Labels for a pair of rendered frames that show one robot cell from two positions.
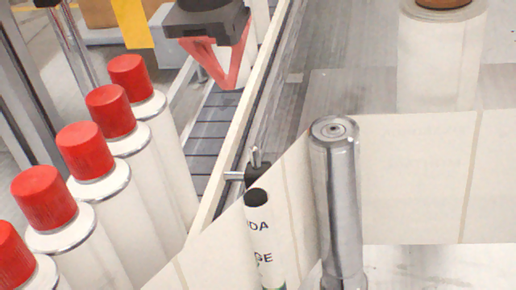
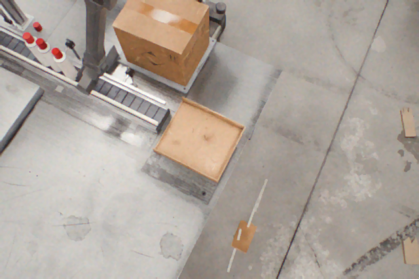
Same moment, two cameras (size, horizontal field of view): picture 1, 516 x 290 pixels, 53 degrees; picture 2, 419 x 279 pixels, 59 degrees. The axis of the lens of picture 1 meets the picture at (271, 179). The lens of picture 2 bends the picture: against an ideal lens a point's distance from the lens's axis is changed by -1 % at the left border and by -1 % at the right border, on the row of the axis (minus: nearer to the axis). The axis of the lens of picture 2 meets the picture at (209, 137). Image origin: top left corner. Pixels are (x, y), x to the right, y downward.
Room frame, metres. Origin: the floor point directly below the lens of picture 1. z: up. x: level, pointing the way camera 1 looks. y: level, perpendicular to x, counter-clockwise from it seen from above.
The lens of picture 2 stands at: (1.58, -0.68, 2.33)
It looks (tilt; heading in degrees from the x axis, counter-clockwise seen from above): 71 degrees down; 101
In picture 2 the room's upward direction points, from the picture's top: 1 degrees counter-clockwise
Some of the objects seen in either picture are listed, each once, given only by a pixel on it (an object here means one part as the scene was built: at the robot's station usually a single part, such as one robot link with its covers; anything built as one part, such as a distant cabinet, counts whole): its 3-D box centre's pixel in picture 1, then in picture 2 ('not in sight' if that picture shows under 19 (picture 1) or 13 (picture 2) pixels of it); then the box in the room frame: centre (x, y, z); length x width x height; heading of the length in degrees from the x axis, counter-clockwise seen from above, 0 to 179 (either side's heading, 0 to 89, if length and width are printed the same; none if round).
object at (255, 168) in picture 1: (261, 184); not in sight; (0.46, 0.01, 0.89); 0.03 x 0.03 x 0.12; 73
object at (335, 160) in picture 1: (339, 218); not in sight; (0.30, -0.05, 0.97); 0.05 x 0.05 x 0.19
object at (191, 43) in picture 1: (222, 43); not in sight; (0.50, 0.02, 1.05); 0.07 x 0.07 x 0.09; 74
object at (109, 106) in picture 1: (141, 186); not in sight; (0.38, 0.12, 0.98); 0.05 x 0.05 x 0.20
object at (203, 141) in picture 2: not in sight; (199, 138); (1.44, -0.19, 0.85); 0.30 x 0.26 x 0.04; 163
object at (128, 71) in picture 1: (156, 151); not in sight; (0.43, 0.11, 0.98); 0.05 x 0.05 x 0.20
